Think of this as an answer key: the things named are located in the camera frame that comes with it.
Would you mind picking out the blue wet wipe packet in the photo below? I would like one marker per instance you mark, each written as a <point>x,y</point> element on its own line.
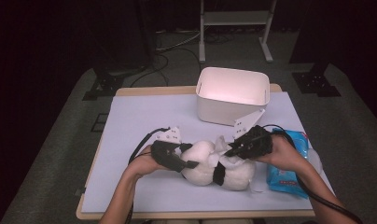
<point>286,183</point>

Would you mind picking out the panda plush toy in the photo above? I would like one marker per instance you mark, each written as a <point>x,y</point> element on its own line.
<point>205,169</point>

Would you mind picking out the black table clamp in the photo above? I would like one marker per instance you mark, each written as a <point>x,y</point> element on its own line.
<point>80,192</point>

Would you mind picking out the white wet wipe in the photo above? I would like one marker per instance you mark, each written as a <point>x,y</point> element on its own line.
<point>222,144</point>

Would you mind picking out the person's left hand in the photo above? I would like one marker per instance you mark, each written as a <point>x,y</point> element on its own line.
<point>144,163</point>

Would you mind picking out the white metal stand frame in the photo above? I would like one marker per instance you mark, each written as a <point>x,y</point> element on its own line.
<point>233,18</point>

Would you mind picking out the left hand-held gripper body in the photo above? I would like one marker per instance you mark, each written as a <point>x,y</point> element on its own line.
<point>163,152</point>

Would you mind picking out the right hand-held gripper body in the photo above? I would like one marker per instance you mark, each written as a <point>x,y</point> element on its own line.
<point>255,144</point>

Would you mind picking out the black floor stand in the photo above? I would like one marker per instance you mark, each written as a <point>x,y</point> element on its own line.
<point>105,84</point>
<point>315,82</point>

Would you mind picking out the dark floor hatch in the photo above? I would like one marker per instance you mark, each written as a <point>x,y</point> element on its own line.
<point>99,123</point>

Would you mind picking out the wooden table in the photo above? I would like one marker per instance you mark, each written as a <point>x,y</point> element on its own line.
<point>146,90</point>

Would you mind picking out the white plastic bin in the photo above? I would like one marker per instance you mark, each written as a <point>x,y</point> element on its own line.
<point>230,90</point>

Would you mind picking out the person's right hand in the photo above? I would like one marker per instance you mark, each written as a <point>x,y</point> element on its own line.
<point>284,155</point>

